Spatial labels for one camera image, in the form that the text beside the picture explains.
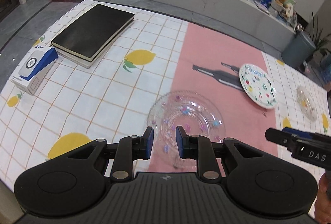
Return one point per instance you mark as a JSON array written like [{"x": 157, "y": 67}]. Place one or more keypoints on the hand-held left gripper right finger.
[{"x": 180, "y": 142}]

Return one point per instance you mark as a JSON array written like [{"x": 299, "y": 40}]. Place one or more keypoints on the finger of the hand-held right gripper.
[
  {"x": 275, "y": 136},
  {"x": 292, "y": 130}
]

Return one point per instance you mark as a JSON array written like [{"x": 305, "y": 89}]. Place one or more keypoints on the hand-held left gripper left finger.
[{"x": 149, "y": 142}]

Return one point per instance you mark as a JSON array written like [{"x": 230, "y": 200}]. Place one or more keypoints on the clear glass floral plate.
[
  {"x": 306, "y": 103},
  {"x": 181, "y": 107}
]

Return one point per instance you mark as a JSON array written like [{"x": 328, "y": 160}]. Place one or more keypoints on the white fruit-print plate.
[{"x": 256, "y": 86}]

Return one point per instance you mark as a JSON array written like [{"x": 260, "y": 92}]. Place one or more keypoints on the person's right hand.
[{"x": 326, "y": 186}]

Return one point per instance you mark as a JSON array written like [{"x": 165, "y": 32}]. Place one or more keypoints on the lemon checkered tablecloth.
[{"x": 103, "y": 97}]

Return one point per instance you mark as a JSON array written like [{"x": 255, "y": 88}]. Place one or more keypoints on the pink slipper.
[{"x": 305, "y": 66}]

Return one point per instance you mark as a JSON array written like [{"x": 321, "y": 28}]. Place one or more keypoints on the grey trash bin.
[{"x": 297, "y": 49}]

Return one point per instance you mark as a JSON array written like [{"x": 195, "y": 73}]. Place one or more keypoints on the pink table mat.
[{"x": 206, "y": 45}]

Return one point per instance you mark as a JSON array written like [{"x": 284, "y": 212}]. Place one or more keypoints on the long-leaf potted plant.
[{"x": 316, "y": 32}]

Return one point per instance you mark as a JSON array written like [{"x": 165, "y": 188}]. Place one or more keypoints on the white wrapped basket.
[{"x": 275, "y": 8}]

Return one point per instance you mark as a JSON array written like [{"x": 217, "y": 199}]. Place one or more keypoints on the black book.
[{"x": 90, "y": 30}]

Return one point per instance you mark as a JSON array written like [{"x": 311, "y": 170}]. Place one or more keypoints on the white notebook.
[{"x": 261, "y": 5}]

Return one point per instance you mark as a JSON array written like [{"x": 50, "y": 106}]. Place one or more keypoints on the white and blue box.
[{"x": 31, "y": 66}]

